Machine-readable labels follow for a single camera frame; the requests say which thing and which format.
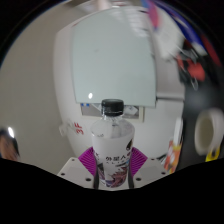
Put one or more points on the ceiling light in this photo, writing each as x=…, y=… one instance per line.
x=11, y=132

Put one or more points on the small flat white box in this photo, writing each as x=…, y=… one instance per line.
x=178, y=130

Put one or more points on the red floor number sign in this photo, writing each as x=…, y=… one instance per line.
x=76, y=127

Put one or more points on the black and red tool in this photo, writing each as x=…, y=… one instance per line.
x=193, y=68

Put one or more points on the colourful printed book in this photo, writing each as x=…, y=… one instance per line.
x=173, y=156

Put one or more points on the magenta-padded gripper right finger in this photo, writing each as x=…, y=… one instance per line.
x=148, y=169

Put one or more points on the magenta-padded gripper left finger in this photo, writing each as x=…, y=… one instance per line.
x=77, y=168

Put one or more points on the white-labelled bottle with black cap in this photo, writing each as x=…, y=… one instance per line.
x=112, y=146

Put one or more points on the whiteboard on stand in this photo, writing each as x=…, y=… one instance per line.
x=113, y=56

